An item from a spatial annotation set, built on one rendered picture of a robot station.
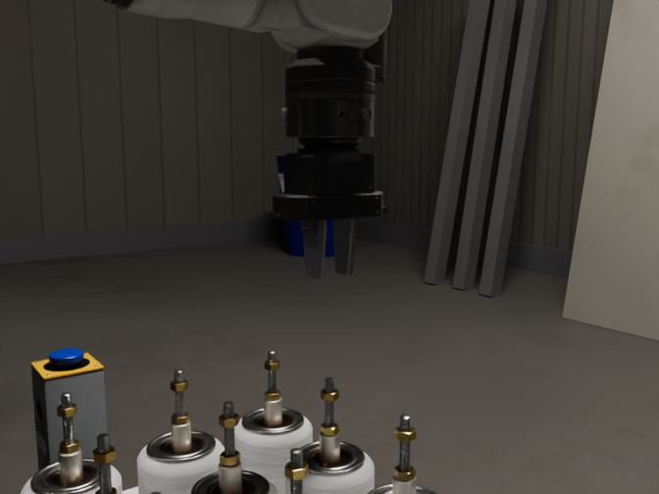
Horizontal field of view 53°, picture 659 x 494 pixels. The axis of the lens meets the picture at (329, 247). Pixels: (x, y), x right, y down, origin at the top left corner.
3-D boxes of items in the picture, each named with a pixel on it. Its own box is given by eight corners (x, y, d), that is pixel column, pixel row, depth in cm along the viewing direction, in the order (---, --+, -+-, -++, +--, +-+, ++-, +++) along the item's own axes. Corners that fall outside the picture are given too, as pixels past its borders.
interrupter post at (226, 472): (229, 486, 66) (228, 455, 65) (248, 492, 64) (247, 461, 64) (213, 496, 64) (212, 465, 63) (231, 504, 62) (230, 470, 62)
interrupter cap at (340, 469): (359, 444, 75) (359, 438, 75) (370, 476, 68) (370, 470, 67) (292, 447, 74) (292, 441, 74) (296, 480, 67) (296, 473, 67)
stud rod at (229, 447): (234, 473, 64) (232, 400, 63) (235, 478, 63) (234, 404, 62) (225, 475, 64) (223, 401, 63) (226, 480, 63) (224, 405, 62)
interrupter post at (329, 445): (339, 455, 72) (339, 426, 72) (341, 466, 70) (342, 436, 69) (317, 457, 72) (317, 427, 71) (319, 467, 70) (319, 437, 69)
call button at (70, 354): (54, 375, 79) (53, 359, 79) (46, 367, 83) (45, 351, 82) (88, 369, 82) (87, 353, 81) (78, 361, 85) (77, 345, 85)
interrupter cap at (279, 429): (291, 408, 85) (291, 403, 85) (313, 430, 78) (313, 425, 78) (233, 418, 82) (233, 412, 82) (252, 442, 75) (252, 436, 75)
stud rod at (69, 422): (66, 463, 67) (61, 392, 66) (76, 462, 67) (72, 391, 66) (64, 468, 66) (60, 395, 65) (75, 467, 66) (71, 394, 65)
